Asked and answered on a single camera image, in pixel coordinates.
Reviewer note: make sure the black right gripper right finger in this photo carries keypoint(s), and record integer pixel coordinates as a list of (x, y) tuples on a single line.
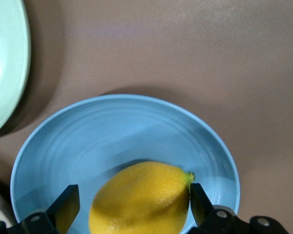
[(200, 207)]

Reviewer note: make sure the blue plate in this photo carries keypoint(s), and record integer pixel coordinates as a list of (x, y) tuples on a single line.
[(88, 146)]

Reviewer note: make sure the light green plate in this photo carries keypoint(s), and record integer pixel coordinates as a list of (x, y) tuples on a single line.
[(5, 61)]

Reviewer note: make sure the yellow lemon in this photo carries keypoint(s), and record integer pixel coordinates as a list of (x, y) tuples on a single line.
[(141, 200)]

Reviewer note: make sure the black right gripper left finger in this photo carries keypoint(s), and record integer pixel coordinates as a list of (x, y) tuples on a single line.
[(66, 207)]

